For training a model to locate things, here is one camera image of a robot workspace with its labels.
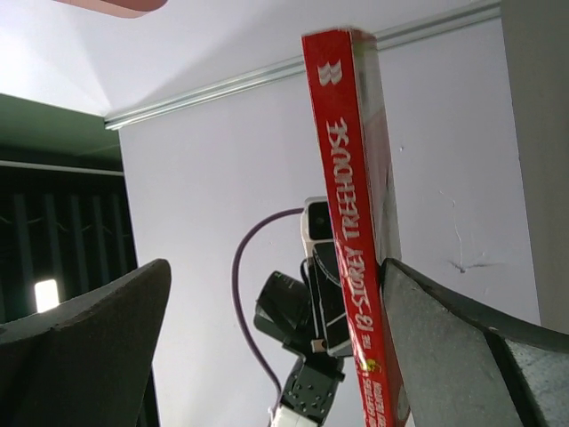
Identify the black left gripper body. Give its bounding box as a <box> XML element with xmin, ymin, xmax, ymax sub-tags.
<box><xmin>253</xmin><ymin>271</ymin><xmax>351</xmax><ymax>423</ymax></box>

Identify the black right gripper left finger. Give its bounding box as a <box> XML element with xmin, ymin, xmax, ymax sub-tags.
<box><xmin>1</xmin><ymin>259</ymin><xmax>172</xmax><ymax>426</ymax></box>

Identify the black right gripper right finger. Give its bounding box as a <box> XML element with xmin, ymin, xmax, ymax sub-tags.
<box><xmin>381</xmin><ymin>258</ymin><xmax>568</xmax><ymax>427</ymax></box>

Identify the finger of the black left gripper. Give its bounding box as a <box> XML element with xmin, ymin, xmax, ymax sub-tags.
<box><xmin>308</xmin><ymin>241</ymin><xmax>351</xmax><ymax>356</ymax></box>

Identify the red cartoon paperback book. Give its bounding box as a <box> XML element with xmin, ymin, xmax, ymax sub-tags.
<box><xmin>302</xmin><ymin>27</ymin><xmax>410</xmax><ymax>426</ymax></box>

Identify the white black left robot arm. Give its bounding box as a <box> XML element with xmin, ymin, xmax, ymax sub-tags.
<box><xmin>253</xmin><ymin>239</ymin><xmax>352</xmax><ymax>426</ymax></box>

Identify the pink three-tier shelf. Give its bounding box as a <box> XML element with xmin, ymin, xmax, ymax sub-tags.
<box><xmin>57</xmin><ymin>0</ymin><xmax>167</xmax><ymax>19</ymax></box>

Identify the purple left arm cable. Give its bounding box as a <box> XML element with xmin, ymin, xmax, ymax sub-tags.
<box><xmin>231</xmin><ymin>206</ymin><xmax>305</xmax><ymax>392</ymax></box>

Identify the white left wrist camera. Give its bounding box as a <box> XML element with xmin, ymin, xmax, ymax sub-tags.
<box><xmin>301</xmin><ymin>197</ymin><xmax>333</xmax><ymax>243</ymax></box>

